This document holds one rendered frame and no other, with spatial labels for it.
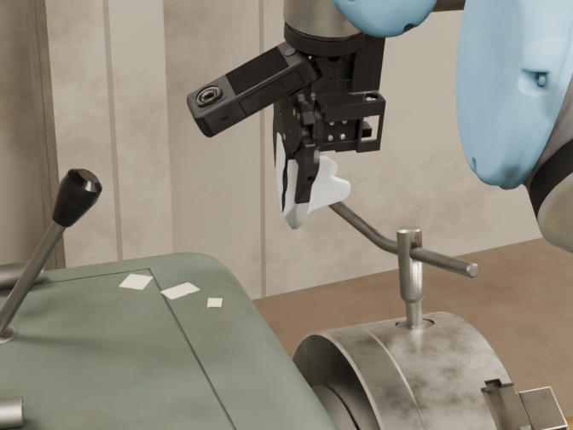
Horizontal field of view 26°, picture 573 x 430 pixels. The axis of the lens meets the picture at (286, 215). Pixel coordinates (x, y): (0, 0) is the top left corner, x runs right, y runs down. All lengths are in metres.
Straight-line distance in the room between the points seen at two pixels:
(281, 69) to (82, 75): 2.11
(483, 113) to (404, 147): 3.33
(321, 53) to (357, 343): 0.25
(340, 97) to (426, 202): 2.92
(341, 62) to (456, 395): 0.31
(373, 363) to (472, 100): 0.48
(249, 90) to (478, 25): 0.51
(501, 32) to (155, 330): 0.56
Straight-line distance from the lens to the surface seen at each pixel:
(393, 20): 0.92
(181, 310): 1.07
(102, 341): 1.03
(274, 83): 1.08
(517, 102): 0.53
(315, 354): 1.12
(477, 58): 0.58
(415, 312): 1.09
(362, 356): 1.04
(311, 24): 1.05
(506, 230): 4.25
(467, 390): 1.03
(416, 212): 4.01
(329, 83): 1.10
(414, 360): 1.04
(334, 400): 1.07
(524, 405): 1.06
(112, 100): 3.21
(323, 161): 1.13
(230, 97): 1.08
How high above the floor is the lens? 1.75
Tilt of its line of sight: 23 degrees down
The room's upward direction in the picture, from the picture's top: straight up
